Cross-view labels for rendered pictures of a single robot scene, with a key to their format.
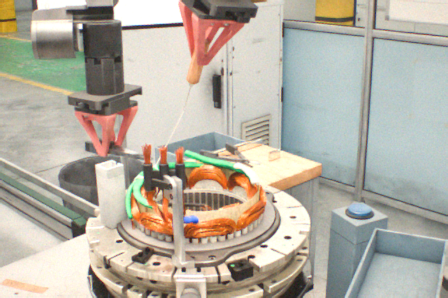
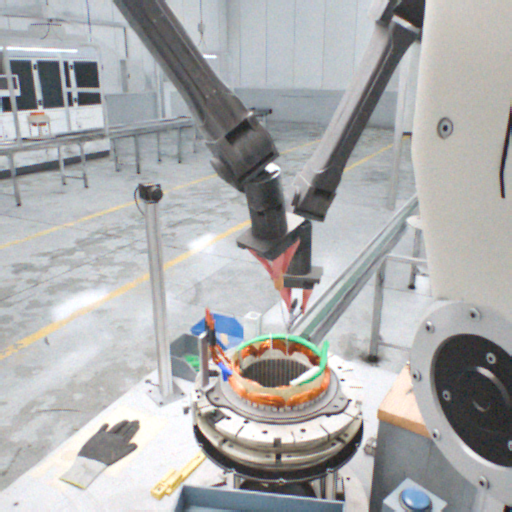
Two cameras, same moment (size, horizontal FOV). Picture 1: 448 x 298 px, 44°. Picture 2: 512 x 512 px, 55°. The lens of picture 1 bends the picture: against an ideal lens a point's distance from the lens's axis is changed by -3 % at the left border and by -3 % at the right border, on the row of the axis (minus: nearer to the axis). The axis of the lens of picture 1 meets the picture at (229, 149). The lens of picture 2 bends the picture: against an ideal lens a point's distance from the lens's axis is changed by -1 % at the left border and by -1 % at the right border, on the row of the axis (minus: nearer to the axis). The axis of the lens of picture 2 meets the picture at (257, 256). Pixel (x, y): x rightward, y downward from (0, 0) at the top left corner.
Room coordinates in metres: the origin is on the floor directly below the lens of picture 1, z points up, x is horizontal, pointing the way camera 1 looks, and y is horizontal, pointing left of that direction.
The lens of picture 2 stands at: (0.50, -0.70, 1.65)
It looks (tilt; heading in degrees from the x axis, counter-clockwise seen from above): 21 degrees down; 74
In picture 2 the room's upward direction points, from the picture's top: straight up
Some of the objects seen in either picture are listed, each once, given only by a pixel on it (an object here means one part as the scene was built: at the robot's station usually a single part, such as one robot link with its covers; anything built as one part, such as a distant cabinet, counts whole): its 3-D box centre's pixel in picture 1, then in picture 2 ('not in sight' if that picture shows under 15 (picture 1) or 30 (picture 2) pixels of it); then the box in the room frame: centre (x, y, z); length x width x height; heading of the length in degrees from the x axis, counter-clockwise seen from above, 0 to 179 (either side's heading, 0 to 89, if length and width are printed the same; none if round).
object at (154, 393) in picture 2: not in sight; (166, 393); (0.56, 0.50, 0.78); 0.09 x 0.09 x 0.01; 22
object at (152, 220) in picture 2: not in sight; (159, 305); (0.56, 0.50, 1.07); 0.03 x 0.03 x 0.57; 22
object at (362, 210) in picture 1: (360, 209); (415, 498); (0.88, -0.22, 1.04); 0.04 x 0.04 x 0.01
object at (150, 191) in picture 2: not in sight; (152, 192); (0.57, 0.49, 1.37); 0.06 x 0.04 x 0.04; 112
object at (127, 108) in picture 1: (108, 124); (297, 293); (0.83, 0.18, 1.21); 0.07 x 0.07 x 0.09; 59
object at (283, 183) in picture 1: (251, 168); (441, 402); (1.05, -0.04, 1.05); 0.20 x 0.19 x 0.02; 42
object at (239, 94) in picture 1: (196, 96); not in sight; (3.50, 0.20, 0.60); 1.02 x 0.55 x 1.20; 47
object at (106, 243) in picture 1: (198, 220); (278, 385); (0.75, 0.05, 1.09); 0.32 x 0.32 x 0.01
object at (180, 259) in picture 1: (181, 223); (205, 364); (0.61, 0.06, 1.15); 0.03 x 0.02 x 0.12; 34
